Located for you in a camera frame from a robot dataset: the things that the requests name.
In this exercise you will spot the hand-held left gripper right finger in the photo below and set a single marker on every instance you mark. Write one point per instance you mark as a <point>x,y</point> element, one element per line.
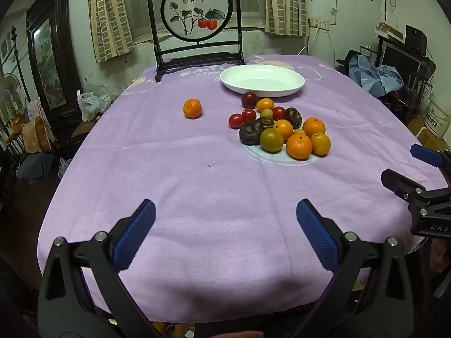
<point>317,232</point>

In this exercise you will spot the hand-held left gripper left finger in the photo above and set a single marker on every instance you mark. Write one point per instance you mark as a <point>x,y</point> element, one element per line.
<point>135,232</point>

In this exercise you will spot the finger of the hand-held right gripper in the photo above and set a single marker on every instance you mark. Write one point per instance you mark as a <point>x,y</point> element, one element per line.
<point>426,154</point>
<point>398,185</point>

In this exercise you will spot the yellow mandarin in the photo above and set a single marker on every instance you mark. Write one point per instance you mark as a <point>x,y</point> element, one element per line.
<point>321,143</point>

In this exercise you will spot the greenish mandarin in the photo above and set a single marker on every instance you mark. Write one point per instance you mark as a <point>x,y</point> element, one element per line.
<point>271,141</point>

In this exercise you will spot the white oval plate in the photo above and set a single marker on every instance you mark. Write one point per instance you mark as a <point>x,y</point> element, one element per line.
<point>260,77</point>

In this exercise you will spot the white bucket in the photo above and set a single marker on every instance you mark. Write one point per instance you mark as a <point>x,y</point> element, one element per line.
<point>438,114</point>

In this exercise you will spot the purple tablecloth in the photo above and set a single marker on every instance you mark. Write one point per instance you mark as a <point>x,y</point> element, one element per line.
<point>176,183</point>

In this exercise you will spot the blue clothes pile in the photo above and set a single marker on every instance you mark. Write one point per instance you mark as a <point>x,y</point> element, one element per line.
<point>378,75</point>

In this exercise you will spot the black monitor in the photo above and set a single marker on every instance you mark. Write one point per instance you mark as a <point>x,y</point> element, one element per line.
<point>401,60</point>

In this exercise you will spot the small yellow fruit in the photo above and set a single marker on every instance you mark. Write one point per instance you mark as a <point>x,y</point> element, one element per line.
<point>299,131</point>

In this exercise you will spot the black speaker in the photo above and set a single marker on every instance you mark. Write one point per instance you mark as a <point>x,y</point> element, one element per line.
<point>415,40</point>

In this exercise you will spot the black hat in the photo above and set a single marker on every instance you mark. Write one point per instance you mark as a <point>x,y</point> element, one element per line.
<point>345,60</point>

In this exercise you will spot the small green fruit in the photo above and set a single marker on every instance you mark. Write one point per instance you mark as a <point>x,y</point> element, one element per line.
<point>266,113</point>

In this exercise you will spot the white plastic bag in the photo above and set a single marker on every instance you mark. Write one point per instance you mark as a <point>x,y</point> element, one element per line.
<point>90,102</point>

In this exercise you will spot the dark red cherry tomato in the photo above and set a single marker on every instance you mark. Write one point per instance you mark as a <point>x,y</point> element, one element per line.
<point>249,99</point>

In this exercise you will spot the standing fan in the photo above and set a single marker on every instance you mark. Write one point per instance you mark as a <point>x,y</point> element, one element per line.
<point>8,89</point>

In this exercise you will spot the dark wood framed painting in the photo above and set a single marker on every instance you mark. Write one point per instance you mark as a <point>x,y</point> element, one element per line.
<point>45,60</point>

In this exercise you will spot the checked beige curtain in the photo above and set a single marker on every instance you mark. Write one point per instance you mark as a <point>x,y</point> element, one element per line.
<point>109,17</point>
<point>285,3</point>

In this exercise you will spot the round painted screen black stand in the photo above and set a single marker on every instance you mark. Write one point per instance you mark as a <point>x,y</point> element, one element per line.
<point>197,10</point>

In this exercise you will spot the white wall outlet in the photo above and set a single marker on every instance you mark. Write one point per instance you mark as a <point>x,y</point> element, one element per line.
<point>319,24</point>

